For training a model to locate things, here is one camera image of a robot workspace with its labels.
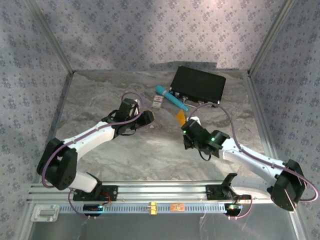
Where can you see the yellow paper sheet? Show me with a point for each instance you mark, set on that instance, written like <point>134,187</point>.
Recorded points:
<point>180,116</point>

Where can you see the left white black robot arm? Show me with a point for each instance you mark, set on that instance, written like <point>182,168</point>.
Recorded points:
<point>95,135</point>

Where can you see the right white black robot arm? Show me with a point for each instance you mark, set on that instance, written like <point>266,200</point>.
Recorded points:
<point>250,158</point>

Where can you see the small red white card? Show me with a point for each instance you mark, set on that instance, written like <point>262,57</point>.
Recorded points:
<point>157,101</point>

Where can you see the teal pen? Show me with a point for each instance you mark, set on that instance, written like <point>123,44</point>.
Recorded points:
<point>172,98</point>

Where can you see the black hard case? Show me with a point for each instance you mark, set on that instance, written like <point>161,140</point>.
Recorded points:
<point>197,83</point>

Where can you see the orange label tag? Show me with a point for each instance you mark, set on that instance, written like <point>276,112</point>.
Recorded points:
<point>177,207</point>

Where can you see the black electronics module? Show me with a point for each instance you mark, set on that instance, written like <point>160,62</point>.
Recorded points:
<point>91,208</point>
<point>233,209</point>

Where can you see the yellow connector block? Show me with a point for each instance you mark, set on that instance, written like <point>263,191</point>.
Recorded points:
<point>152,208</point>

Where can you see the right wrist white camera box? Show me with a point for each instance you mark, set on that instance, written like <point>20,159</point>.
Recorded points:
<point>196,120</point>

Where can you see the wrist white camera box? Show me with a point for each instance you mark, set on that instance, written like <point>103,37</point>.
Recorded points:
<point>196,120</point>
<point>136,103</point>

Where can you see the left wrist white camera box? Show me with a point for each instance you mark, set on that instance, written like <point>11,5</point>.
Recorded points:
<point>136,103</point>

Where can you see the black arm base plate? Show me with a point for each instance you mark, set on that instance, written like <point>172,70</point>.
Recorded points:
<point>212,192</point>
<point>110,192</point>

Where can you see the aluminium side rail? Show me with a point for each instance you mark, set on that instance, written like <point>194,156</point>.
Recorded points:
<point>260,110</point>
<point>60,112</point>

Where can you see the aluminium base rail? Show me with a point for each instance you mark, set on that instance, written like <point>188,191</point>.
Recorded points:
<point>162,191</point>

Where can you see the aluminium frame post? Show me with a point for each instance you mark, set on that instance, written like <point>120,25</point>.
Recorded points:
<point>51,37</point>
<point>271,37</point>

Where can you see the silver metal bracket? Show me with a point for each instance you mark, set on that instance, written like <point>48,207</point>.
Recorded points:
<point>45,213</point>

